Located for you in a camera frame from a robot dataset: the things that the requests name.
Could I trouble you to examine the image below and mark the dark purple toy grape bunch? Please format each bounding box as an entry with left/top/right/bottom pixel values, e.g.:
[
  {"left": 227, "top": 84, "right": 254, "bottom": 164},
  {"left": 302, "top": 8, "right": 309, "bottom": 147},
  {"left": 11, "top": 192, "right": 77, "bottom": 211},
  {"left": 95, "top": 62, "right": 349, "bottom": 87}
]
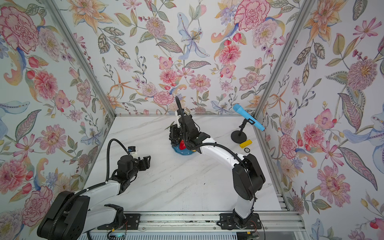
[{"left": 169, "top": 124, "right": 182, "bottom": 147}]

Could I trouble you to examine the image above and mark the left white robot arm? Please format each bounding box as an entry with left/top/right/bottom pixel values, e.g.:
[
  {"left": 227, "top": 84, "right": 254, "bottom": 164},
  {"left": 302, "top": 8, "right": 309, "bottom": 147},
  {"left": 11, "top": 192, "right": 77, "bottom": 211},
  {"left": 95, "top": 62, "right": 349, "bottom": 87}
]
[{"left": 37, "top": 155, "right": 151, "bottom": 240}]

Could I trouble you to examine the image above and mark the blue polka dot plate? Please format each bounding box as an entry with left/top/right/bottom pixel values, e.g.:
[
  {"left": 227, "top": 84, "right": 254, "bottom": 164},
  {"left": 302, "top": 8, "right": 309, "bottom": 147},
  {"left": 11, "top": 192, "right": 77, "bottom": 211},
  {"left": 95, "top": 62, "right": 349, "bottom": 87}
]
[{"left": 172, "top": 146, "right": 195, "bottom": 156}]

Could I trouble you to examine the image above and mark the black microphone stand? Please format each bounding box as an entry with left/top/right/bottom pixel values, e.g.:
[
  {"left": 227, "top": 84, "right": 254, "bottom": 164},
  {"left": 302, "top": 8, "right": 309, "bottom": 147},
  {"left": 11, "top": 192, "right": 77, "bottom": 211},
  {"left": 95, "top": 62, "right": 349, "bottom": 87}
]
[{"left": 231, "top": 119, "right": 255, "bottom": 144}]

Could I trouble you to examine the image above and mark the blue toy microphone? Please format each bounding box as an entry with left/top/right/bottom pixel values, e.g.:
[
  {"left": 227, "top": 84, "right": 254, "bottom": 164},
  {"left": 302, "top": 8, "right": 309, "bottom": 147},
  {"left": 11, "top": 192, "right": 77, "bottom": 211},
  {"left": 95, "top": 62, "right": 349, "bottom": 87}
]
[{"left": 233, "top": 104, "right": 265, "bottom": 131}]

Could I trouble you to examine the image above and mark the yellow toy block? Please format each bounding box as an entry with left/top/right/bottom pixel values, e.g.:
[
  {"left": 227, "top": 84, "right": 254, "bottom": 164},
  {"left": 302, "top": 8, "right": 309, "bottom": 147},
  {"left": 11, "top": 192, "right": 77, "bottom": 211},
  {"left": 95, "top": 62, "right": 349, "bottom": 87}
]
[{"left": 239, "top": 140, "right": 253, "bottom": 149}]

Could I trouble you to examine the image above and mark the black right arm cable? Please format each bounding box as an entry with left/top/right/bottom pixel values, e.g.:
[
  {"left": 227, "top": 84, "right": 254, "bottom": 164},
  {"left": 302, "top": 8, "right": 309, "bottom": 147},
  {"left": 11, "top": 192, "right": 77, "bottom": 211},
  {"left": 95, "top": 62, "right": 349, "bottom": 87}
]
[{"left": 175, "top": 95, "right": 266, "bottom": 240}]

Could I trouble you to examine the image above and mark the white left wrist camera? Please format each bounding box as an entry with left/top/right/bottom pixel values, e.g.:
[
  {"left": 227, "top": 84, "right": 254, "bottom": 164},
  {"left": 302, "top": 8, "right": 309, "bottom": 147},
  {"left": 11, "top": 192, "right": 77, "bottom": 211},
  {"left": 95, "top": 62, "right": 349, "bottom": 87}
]
[{"left": 127, "top": 146, "right": 139, "bottom": 160}]

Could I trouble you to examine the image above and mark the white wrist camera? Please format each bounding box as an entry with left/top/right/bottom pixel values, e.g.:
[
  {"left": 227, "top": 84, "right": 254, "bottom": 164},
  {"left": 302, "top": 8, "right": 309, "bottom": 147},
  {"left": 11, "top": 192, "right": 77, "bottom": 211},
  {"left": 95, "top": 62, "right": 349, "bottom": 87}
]
[
  {"left": 175, "top": 111, "right": 181, "bottom": 128},
  {"left": 127, "top": 146, "right": 139, "bottom": 160}
]

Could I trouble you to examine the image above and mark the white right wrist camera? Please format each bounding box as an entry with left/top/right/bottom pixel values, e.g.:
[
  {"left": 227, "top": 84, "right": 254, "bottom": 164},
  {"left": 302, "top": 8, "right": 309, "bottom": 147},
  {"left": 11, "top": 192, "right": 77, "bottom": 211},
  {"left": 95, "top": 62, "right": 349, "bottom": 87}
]
[{"left": 175, "top": 111, "right": 181, "bottom": 128}]

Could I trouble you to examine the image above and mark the aluminium corner post right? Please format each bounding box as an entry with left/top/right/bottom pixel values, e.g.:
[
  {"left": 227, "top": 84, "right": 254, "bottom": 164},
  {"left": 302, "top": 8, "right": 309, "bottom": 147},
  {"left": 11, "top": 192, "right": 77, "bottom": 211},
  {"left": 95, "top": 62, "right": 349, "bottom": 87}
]
[{"left": 255, "top": 1, "right": 314, "bottom": 119}]

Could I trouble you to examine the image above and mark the aluminium corner post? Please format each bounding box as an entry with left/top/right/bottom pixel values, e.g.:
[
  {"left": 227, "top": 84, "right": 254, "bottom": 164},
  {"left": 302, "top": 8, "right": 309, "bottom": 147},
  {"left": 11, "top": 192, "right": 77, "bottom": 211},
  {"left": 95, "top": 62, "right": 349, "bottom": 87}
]
[
  {"left": 255, "top": 1, "right": 314, "bottom": 119},
  {"left": 42, "top": 0, "right": 117, "bottom": 120}
]

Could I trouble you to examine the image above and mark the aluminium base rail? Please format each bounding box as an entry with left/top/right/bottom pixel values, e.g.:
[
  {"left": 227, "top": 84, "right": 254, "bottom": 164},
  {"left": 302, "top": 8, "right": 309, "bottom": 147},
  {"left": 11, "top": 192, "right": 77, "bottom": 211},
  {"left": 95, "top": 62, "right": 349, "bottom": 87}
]
[{"left": 90, "top": 212, "right": 309, "bottom": 240}]

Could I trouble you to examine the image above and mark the aluminium corner post left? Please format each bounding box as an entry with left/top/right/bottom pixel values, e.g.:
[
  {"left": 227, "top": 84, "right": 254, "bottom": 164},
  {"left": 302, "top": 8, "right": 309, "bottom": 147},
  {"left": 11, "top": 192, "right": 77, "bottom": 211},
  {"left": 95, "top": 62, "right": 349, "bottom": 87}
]
[{"left": 42, "top": 0, "right": 117, "bottom": 120}]

